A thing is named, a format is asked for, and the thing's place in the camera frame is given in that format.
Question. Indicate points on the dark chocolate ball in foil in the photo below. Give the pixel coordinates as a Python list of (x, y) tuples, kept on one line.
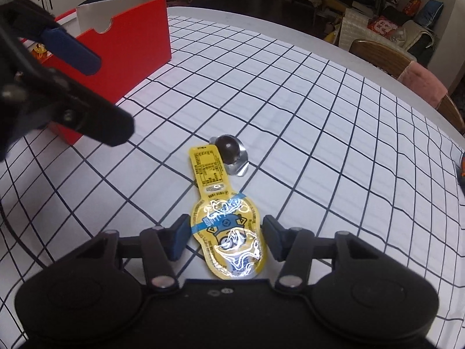
[(233, 154)]

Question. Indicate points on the red and white cardboard box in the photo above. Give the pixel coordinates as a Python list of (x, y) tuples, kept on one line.
[(131, 37)]

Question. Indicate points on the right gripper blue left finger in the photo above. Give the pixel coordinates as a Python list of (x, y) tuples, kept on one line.
[(161, 246)]

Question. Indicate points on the red cushion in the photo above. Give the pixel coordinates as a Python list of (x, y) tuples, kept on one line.
[(382, 26)]

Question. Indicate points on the yellow minion jelly pouch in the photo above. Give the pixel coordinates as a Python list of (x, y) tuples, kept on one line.
[(225, 223)]

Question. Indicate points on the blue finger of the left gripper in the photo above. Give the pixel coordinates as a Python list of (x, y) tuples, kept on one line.
[(67, 48)]

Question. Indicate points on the white grid tablecloth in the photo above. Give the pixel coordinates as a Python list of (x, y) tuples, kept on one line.
[(329, 151)]

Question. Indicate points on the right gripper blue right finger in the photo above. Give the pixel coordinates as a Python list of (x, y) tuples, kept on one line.
[(294, 248)]

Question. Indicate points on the cream covered sofa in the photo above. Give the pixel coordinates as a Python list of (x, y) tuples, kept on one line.
[(409, 38)]

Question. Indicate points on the wooden chair with pink cloth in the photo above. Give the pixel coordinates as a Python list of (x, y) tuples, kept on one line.
[(412, 75)]

